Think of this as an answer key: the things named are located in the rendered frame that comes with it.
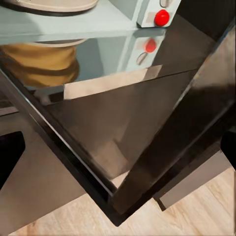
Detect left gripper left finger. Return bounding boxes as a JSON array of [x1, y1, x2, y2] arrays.
[[0, 131, 26, 190]]

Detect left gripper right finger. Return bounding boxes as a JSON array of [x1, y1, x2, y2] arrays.
[[220, 131, 236, 170]]

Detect microwave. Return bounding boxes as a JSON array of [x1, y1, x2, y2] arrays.
[[0, 0, 236, 227]]

